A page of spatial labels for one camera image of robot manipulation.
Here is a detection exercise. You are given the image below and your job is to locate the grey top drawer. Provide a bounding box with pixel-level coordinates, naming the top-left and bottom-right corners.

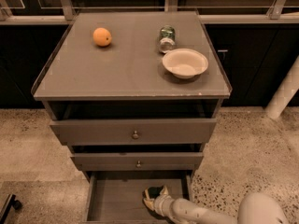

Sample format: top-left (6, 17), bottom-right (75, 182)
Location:
top-left (50, 119), bottom-right (216, 146)

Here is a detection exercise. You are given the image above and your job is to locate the black caster wheel base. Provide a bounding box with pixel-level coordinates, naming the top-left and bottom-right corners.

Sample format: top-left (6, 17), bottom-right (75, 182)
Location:
top-left (0, 194), bottom-right (22, 224)

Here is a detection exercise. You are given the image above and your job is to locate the round metal top knob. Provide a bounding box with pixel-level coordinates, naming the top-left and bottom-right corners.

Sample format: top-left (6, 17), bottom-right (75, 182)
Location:
top-left (132, 131), bottom-right (139, 139)

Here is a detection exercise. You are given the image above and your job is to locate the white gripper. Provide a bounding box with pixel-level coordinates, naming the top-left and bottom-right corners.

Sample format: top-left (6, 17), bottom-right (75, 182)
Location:
top-left (143, 186), bottom-right (175, 217)

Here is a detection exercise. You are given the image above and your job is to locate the round metal knob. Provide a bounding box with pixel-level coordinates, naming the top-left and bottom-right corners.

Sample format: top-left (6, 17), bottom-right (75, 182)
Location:
top-left (132, 131), bottom-right (139, 139)
top-left (135, 161), bottom-right (142, 168)

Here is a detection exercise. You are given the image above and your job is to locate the grey middle drawer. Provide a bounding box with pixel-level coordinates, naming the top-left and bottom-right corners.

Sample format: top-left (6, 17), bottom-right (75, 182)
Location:
top-left (71, 152), bottom-right (203, 171)

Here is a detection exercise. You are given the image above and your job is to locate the grey drawer cabinet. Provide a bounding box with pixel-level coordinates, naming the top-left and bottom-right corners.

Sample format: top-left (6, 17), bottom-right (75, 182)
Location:
top-left (30, 10), bottom-right (233, 224)

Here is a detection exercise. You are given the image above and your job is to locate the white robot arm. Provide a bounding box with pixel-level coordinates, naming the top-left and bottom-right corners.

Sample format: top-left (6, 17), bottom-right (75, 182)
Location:
top-left (143, 63), bottom-right (299, 224)

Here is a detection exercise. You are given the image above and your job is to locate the green yellow sponge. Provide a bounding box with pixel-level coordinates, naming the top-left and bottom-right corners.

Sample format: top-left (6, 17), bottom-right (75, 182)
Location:
top-left (145, 187), bottom-right (163, 199)

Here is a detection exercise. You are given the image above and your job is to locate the round metal middle knob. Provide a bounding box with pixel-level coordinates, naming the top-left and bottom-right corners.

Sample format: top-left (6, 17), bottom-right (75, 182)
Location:
top-left (135, 161), bottom-right (142, 168)

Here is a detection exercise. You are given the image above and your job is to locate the white paper bowl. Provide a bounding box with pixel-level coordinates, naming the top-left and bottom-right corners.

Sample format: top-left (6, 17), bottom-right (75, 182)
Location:
top-left (162, 49), bottom-right (208, 79)

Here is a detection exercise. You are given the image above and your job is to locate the metal railing frame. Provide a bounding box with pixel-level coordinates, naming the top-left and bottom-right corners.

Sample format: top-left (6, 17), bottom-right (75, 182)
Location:
top-left (0, 0), bottom-right (299, 24)

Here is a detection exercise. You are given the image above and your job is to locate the orange fruit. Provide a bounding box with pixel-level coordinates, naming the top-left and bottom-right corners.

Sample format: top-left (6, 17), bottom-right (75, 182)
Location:
top-left (93, 28), bottom-right (112, 47)

